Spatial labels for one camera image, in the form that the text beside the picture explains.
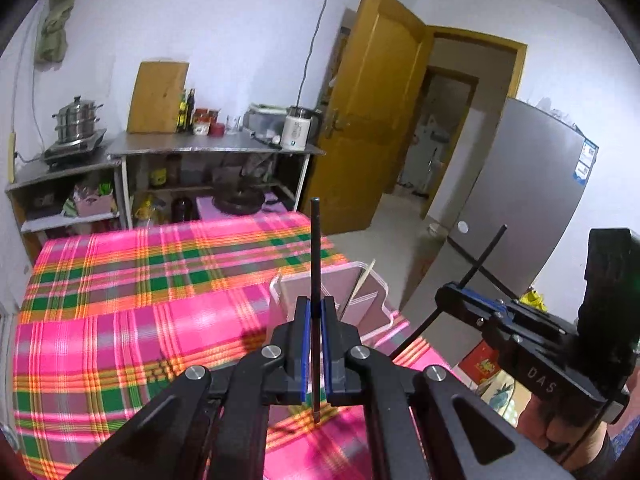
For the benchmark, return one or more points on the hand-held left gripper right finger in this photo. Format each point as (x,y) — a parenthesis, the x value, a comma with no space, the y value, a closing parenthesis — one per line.
(327,340)

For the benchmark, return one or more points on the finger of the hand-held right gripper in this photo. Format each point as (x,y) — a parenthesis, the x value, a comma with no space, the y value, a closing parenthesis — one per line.
(462,309)
(465,294)

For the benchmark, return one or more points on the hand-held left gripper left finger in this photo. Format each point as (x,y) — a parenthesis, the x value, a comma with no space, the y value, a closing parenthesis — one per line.
(300,340)

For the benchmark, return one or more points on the black chopstick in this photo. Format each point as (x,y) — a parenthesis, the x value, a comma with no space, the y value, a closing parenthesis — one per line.
(316,250)
(487,255)

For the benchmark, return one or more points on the pink plastic utensil holder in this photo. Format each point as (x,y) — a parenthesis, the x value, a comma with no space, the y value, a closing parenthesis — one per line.
(365,305)

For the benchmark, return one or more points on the light wooden chopstick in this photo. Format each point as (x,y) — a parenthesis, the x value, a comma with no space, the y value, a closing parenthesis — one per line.
(362,282)

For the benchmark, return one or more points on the person's right forearm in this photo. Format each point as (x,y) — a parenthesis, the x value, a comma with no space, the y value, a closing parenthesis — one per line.
(597,455)

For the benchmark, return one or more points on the person's right hand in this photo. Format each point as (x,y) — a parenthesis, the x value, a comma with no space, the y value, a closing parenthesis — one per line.
(555,425)

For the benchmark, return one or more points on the red cardboard box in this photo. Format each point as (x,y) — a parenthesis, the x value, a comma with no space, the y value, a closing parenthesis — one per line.
(480,365)

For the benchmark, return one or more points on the grey refrigerator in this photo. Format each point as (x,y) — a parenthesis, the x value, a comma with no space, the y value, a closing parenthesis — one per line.
(520,195)

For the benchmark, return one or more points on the dark wok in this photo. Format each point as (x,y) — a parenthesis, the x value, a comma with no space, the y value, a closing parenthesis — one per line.
(240,202)

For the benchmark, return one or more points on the pink green plaid tablecloth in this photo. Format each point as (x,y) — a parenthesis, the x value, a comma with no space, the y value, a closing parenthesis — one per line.
(125,310)

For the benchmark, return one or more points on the yellow wooden door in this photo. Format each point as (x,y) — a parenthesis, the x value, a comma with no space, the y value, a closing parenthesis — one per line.
(370,120)

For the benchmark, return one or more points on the white electric kettle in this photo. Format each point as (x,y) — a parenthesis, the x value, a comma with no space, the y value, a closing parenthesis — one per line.
(295,130)

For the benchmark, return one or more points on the clear plastic storage box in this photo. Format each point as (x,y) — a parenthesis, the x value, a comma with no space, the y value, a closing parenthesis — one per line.
(265,122)

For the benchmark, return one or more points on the metal counter table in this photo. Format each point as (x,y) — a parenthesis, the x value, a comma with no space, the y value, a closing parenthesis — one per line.
(200,142)

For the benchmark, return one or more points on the clear drinking glass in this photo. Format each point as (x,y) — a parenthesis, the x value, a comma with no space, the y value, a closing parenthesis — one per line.
(233,126)

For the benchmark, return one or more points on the red lidded jars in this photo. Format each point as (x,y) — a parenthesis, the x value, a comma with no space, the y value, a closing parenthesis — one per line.
(205,120)

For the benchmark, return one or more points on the wooden cutting board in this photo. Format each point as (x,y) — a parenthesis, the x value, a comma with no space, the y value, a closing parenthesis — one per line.
(157,97)

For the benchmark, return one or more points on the induction cooktop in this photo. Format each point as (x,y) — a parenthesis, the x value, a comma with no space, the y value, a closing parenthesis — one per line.
(75,150)

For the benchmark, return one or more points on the stainless steel steamer pot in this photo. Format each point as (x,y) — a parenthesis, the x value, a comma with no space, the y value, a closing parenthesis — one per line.
(77,120)

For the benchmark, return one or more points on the yellowed power strip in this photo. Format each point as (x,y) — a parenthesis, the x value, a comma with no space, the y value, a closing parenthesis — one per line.
(12,160)

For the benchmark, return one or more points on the green knotted curtain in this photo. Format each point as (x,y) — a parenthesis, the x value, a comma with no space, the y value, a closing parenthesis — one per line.
(57,25)

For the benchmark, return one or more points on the yellow door frame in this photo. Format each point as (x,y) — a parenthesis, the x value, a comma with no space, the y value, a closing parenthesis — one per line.
(517,70)

